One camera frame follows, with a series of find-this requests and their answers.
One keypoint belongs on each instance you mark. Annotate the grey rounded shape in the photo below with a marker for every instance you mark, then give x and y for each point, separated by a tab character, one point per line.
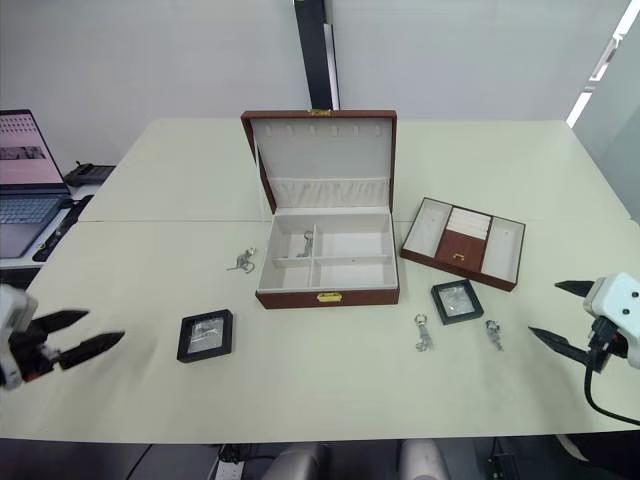
427	460
295	462

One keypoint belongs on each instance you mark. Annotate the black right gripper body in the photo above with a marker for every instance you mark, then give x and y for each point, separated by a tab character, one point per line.
602	334

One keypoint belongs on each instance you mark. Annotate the brown jewelry insert tray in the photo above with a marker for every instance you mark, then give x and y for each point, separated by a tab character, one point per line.
462	247

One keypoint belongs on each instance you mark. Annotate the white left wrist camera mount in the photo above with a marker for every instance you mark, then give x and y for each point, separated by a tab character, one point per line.
12	305

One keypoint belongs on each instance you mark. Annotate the open grey laptop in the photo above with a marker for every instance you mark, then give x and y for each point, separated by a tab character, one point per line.
25	215

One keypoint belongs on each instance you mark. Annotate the black desk phone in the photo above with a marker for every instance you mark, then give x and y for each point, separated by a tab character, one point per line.
90	172

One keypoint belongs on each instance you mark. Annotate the white window frame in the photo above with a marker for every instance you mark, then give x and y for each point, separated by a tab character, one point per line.
607	50

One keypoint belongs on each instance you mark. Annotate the white power strip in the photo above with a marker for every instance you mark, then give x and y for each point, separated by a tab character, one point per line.
230	471

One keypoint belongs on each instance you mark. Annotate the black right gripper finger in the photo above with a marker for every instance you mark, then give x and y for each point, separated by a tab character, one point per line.
577	288
562	344

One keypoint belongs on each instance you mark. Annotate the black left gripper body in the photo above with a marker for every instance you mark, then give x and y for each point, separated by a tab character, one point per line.
35	352

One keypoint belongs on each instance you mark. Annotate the brown open jewelry box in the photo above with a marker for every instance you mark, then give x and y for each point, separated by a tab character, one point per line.
292	299

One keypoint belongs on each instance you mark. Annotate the black vertical post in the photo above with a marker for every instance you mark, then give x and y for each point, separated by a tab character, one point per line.
312	55

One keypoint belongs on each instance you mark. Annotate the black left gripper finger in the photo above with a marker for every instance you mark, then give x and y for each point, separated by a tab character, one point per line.
87	348
57	321

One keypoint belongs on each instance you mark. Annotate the black framed display case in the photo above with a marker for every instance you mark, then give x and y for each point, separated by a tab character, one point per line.
206	337
456	302

